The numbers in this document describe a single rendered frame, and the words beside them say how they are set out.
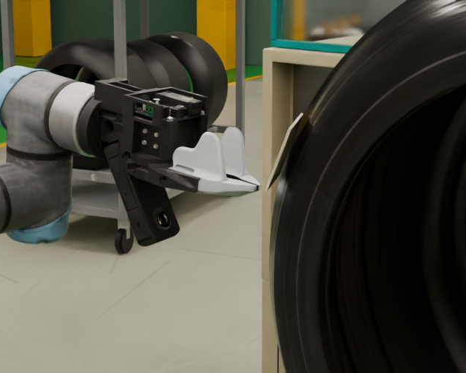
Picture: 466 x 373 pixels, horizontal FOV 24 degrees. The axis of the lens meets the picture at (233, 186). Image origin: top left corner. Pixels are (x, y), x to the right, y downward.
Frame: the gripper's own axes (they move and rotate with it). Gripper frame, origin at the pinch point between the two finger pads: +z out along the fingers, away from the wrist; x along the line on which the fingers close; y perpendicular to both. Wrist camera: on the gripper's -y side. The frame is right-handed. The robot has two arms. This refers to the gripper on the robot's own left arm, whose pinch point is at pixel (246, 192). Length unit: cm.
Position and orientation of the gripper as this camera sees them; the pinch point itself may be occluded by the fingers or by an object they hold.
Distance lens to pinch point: 104.5
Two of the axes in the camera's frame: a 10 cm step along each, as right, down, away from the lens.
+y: 0.9, -9.5, -3.1
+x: 6.3, -1.9, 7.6
